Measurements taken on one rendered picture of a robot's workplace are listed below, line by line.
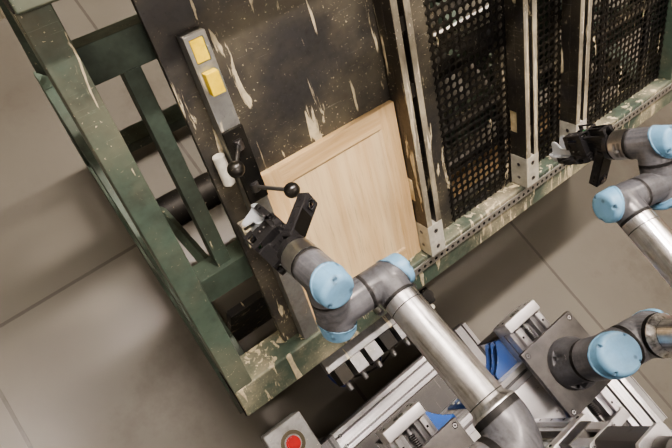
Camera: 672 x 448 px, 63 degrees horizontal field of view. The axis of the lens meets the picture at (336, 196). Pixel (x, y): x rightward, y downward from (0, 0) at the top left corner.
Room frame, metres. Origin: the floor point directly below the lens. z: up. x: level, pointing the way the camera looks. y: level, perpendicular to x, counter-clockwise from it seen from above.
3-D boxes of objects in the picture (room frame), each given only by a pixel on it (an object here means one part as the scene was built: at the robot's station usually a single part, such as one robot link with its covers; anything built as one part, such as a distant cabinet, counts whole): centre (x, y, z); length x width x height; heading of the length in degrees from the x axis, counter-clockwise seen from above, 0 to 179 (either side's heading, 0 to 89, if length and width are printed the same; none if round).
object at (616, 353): (0.52, -0.83, 1.20); 0.13 x 0.12 x 0.14; 136
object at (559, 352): (0.51, -0.83, 1.09); 0.15 x 0.15 x 0.10
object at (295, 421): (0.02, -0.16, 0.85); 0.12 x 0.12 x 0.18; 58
